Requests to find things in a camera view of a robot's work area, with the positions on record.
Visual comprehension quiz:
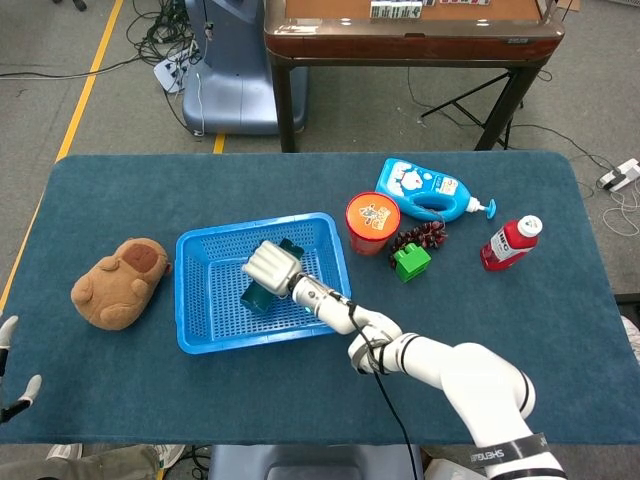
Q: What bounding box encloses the olive trouser leg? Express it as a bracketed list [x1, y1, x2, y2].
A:
[0, 444, 162, 480]

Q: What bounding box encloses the brown mahjong table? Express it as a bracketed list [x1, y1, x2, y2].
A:
[263, 0, 567, 153]

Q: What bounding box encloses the white power strip with black plug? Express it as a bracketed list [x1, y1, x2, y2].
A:
[596, 158, 640, 194]

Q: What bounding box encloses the blue plastic perforated basket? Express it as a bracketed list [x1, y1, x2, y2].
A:
[174, 211, 353, 356]

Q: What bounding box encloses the blue cartoon detergent bottle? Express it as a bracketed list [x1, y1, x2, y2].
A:
[374, 157, 498, 224]

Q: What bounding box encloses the green-faced mahjong tile row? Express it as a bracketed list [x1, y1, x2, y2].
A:
[370, 0, 424, 20]

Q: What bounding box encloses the dark green plastic block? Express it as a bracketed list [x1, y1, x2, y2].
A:
[239, 237, 305, 314]

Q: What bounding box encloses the white power strip with plugs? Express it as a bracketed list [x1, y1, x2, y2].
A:
[152, 48, 199, 94]

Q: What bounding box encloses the bright green building block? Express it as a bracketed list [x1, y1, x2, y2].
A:
[392, 242, 433, 284]

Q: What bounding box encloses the orange cup with red lid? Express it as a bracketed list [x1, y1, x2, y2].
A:
[345, 191, 402, 257]

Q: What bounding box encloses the blue-grey robot torso base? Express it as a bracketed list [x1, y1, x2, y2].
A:
[207, 443, 424, 480]

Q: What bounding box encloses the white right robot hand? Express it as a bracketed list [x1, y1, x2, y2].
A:
[241, 240, 304, 297]

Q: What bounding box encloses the blue felt table cloth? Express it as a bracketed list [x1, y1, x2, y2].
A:
[0, 151, 636, 446]

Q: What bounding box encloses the white sneaker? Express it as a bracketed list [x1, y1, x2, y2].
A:
[152, 443, 187, 470]
[45, 443, 84, 462]

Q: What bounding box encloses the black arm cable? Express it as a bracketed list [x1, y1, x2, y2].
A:
[327, 292, 419, 480]

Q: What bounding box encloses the blue-grey machine base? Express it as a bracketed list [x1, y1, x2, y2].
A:
[181, 0, 309, 136]

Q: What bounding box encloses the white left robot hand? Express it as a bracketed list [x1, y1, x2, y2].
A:
[0, 314, 44, 424]

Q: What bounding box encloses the red bottle with white cap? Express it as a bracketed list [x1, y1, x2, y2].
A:
[479, 214, 545, 273]

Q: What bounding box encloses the brown capybara plush toy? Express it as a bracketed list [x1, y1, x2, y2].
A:
[70, 236, 173, 332]

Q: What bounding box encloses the black floor cable bundle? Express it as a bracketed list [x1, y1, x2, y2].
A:
[124, 0, 202, 67]

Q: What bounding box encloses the dark red grape bunch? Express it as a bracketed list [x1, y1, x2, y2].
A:
[388, 220, 450, 269]

